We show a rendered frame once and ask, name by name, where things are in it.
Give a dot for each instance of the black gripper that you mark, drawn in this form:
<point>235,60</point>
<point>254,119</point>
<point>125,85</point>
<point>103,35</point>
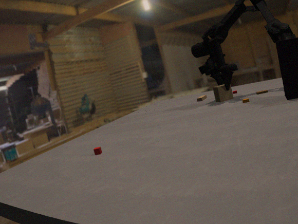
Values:
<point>226,70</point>

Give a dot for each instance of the small red block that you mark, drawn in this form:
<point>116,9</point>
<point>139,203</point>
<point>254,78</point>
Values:
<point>97,150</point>

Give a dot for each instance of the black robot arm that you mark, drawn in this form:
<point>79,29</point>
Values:
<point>218,32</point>

